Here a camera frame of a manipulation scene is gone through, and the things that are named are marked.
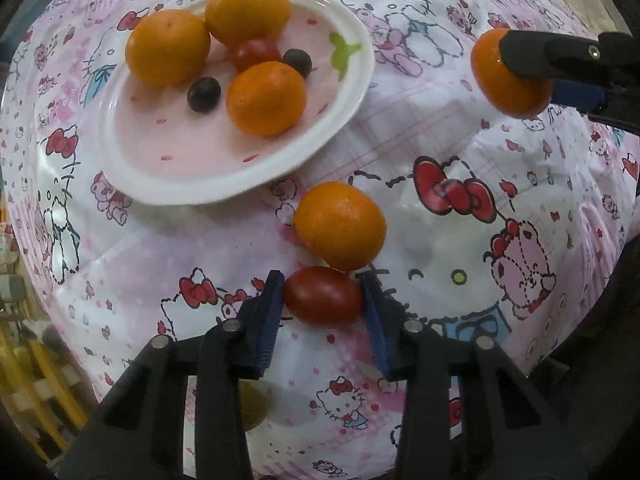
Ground red cherry tomato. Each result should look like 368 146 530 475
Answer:
284 266 365 327
230 37 282 73

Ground pink cartoon printed blanket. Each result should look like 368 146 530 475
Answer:
0 0 640 480

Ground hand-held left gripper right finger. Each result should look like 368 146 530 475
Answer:
360 275 586 480

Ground dark grape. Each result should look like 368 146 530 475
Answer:
187 77 221 113
282 48 314 79

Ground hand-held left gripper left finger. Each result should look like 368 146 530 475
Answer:
60 270 286 480

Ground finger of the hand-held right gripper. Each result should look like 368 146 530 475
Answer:
499 29 640 87
549 78 640 137

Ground yellow wooden frame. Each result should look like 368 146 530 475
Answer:
0 260 98 463

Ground pink speckled plate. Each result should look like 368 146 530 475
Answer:
99 0 376 207

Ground green cherry tomato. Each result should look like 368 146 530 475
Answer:
239 379 272 432

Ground small orange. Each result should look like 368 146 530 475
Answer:
225 61 307 137
125 8 212 87
204 0 292 49
293 182 387 271

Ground large orange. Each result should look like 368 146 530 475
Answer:
470 28 554 117

